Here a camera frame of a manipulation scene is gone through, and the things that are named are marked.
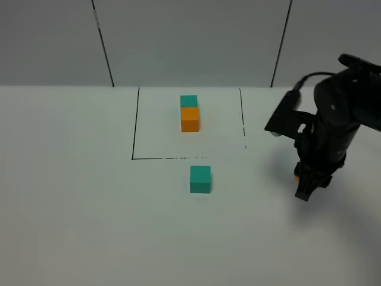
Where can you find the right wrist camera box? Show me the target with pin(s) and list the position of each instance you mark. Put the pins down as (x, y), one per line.
(286, 119)

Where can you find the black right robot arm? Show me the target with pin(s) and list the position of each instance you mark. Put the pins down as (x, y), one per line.
(345, 101)

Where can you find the template orange cube block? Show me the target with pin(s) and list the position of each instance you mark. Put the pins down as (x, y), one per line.
(190, 119)

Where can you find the template teal cube block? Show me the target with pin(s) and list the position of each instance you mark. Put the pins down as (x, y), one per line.
(188, 101)

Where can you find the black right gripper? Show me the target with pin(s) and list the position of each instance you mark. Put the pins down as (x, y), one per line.
(321, 148)

